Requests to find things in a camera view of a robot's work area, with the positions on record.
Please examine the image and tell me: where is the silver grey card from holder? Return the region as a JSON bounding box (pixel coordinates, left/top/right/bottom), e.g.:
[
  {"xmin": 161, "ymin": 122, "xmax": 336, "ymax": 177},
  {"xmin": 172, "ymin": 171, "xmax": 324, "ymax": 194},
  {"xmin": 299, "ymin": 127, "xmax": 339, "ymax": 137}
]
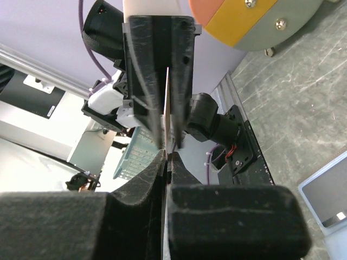
[{"xmin": 302, "ymin": 159, "xmax": 346, "ymax": 228}]

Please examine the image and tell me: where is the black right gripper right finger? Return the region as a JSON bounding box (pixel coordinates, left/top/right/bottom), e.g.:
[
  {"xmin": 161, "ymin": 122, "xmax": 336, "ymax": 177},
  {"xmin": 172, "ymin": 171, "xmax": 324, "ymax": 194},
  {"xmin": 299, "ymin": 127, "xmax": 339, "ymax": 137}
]
[{"xmin": 167, "ymin": 153, "xmax": 312, "ymax": 259}]

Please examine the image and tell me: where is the grey card holder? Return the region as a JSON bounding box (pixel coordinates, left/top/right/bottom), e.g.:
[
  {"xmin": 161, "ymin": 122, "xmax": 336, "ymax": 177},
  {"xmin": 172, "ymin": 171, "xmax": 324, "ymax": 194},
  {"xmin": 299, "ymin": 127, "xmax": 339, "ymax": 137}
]
[{"xmin": 298, "ymin": 152, "xmax": 346, "ymax": 259}]

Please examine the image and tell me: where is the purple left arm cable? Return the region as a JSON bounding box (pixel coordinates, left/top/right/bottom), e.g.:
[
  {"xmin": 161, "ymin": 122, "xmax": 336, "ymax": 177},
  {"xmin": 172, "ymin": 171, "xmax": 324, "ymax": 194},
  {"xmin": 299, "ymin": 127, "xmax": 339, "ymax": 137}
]
[{"xmin": 78, "ymin": 0, "xmax": 112, "ymax": 90}]

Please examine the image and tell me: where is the gold card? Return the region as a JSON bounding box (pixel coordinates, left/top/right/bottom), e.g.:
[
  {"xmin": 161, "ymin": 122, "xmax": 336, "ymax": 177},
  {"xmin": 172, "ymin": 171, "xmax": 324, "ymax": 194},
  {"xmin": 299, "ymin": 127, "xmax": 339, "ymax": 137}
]
[{"xmin": 163, "ymin": 67, "xmax": 171, "ymax": 154}]

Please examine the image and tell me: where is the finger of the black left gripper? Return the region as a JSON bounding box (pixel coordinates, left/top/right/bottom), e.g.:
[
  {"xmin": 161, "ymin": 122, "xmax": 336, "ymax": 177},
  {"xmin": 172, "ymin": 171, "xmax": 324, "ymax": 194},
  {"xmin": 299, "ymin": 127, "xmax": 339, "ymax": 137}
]
[
  {"xmin": 127, "ymin": 15, "xmax": 164, "ymax": 148},
  {"xmin": 170, "ymin": 16, "xmax": 195, "ymax": 148}
]

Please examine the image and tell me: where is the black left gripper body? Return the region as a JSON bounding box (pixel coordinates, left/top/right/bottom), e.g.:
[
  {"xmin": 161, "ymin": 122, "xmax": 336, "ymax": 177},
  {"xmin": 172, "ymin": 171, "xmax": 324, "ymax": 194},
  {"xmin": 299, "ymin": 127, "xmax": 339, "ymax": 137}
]
[{"xmin": 122, "ymin": 15, "xmax": 203, "ymax": 128}]

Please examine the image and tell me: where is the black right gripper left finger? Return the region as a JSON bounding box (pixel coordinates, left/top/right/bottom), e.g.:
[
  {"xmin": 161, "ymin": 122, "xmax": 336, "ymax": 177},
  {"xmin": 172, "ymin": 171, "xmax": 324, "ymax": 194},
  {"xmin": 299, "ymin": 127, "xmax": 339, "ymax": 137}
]
[{"xmin": 1, "ymin": 151, "xmax": 166, "ymax": 259}]

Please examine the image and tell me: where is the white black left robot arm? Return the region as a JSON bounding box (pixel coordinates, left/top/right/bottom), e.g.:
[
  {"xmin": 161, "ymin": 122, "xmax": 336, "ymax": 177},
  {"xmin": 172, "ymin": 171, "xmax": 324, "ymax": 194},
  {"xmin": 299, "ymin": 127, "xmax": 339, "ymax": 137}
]
[{"xmin": 78, "ymin": 1, "xmax": 201, "ymax": 147}]

